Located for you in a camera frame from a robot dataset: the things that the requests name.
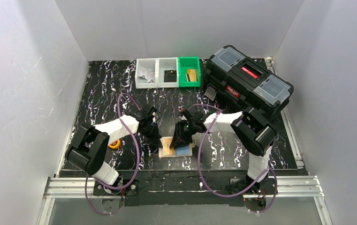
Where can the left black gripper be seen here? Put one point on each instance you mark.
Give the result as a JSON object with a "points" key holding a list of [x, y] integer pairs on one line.
{"points": [[153, 133]]}

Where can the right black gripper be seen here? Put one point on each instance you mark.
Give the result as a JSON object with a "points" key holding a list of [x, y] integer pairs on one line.
{"points": [[182, 135]]}

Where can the yellow VIP credit card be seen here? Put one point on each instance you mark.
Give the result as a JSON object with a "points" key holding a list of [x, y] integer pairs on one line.
{"points": [[166, 149]]}

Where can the beige leather card holder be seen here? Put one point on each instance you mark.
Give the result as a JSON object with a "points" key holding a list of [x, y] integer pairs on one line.
{"points": [[185, 151]]}

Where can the orange gold credit card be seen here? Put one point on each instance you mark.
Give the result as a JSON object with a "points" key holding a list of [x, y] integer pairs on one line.
{"points": [[191, 75]]}

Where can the white silver credit card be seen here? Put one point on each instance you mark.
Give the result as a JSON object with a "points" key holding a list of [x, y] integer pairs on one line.
{"points": [[150, 76]]}

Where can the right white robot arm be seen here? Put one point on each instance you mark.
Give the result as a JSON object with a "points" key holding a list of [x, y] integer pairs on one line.
{"points": [[255, 132]]}

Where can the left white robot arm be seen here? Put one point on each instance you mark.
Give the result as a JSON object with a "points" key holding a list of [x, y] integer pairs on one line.
{"points": [[87, 149]]}

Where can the silver cards in bin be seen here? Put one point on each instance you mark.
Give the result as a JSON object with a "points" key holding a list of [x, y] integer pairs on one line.
{"points": [[142, 74]]}

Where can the left white storage bin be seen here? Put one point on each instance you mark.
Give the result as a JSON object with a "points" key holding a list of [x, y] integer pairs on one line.
{"points": [[150, 64]]}

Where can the white storage bin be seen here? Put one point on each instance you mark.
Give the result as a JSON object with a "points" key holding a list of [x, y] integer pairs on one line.
{"points": [[150, 64], [167, 69]]}

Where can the black plastic toolbox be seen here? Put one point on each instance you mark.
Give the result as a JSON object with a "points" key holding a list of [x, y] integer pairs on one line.
{"points": [[237, 80]]}

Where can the green storage bin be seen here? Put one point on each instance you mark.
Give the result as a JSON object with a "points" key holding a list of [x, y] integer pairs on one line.
{"points": [[183, 64]]}

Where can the middle white storage bin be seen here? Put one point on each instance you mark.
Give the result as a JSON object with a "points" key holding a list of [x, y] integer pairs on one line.
{"points": [[167, 69]]}

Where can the aluminium frame rail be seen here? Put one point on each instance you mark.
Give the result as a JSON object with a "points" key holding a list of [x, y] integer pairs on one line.
{"points": [[180, 187]]}

